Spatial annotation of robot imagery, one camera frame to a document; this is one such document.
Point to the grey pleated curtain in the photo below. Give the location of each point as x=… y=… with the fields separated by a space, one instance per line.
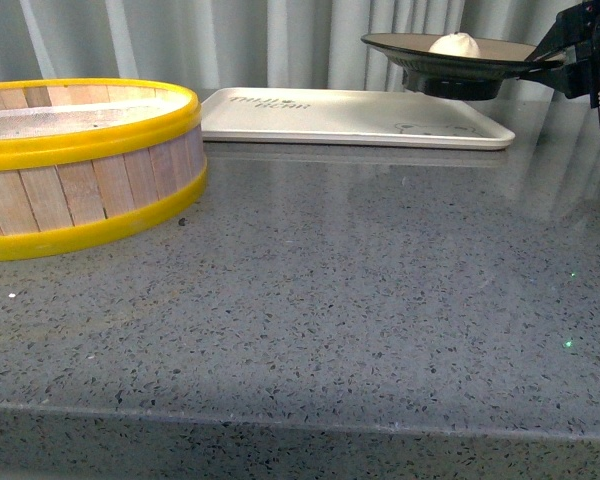
x=216 y=44

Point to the yellow rimmed bamboo steamer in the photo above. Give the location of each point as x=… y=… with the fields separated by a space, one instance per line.
x=88 y=161

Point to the white steamed bun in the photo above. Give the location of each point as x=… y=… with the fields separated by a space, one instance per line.
x=457 y=44

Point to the black rimmed tan plate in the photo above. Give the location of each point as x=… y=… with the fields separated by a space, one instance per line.
x=458 y=77

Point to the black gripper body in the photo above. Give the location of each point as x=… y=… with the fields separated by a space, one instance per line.
x=579 y=39

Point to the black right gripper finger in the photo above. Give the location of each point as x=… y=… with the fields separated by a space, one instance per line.
x=542 y=77

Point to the white bear print tray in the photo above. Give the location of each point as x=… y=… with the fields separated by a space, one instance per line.
x=347 y=117

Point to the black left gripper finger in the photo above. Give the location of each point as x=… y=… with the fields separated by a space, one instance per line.
x=554 y=42

